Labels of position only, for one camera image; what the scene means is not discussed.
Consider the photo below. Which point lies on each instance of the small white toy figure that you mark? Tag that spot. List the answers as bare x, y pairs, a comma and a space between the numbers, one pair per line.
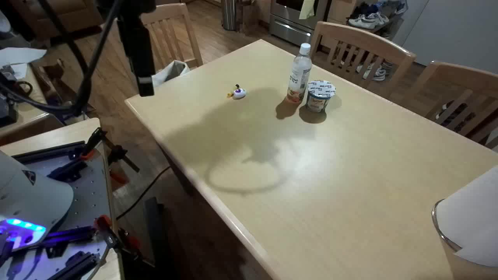
236, 93

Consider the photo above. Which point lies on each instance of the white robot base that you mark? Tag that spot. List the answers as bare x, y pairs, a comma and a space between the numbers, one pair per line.
31, 203

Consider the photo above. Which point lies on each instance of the white paper bag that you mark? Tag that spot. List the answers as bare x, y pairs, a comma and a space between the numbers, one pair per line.
169, 71

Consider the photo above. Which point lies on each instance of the white lidded cup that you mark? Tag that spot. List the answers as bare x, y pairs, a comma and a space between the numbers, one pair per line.
319, 93

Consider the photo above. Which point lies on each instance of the clear plastic bottle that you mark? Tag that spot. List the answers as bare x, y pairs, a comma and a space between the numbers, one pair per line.
299, 73

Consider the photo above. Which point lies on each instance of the stainless oven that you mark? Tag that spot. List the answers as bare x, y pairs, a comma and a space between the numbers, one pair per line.
285, 21

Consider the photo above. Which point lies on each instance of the black clamp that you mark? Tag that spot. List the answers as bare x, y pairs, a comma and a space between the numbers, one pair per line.
98, 140

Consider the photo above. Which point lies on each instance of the wooden chair far middle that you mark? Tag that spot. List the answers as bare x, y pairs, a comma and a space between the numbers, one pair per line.
359, 56

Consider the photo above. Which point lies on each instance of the wooden chair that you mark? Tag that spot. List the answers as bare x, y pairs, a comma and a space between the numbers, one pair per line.
463, 99
359, 56

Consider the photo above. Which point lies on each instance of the white sneakers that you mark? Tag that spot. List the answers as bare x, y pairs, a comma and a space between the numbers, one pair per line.
369, 20

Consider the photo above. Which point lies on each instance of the wooden chair far right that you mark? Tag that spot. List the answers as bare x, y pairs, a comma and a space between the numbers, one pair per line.
463, 99

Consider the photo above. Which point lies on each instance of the side wooden table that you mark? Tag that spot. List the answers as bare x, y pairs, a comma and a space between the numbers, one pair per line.
29, 119

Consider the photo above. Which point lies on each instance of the white lined bin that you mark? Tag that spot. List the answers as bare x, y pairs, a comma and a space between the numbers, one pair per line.
467, 225

